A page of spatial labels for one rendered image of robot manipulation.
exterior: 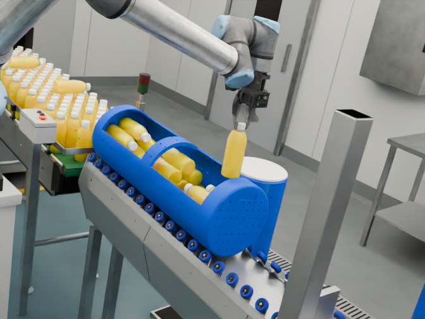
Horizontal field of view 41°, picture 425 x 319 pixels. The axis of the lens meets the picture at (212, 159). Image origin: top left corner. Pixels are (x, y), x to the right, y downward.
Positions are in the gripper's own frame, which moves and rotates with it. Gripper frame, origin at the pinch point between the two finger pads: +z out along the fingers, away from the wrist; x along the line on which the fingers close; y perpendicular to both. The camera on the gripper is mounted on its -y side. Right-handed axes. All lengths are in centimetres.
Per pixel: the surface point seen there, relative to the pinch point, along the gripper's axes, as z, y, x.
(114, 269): 103, -72, 5
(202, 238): 37.8, 8.3, -13.9
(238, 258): 48.5, 9.9, 4.5
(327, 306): 38, 54, 0
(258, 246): 72, -25, 52
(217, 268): 45.2, 16.5, -11.8
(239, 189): 19.0, 11.2, -4.5
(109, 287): 115, -74, 5
